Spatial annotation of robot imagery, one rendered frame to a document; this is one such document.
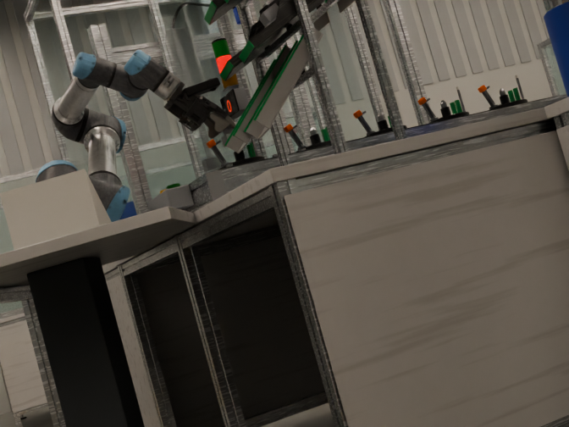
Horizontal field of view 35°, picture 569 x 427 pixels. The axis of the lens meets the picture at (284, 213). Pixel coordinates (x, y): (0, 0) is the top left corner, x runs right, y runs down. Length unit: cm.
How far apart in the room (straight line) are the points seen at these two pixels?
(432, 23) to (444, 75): 72
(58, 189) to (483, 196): 109
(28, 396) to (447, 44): 732
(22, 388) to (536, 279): 581
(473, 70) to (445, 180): 1033
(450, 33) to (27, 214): 1026
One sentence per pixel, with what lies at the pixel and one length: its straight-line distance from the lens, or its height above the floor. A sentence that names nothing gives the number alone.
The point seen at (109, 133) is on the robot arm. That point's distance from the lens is 298.
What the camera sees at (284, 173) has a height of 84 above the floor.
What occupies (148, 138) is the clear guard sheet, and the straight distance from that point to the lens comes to 400.
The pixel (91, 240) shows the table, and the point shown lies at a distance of 206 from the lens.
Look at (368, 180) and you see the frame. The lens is 195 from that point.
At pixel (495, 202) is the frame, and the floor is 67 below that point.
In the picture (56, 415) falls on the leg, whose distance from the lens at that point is 300.
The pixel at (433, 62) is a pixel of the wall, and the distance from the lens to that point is 1215.
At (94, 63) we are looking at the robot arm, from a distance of 267.
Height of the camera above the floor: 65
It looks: 4 degrees up
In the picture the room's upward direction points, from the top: 16 degrees counter-clockwise
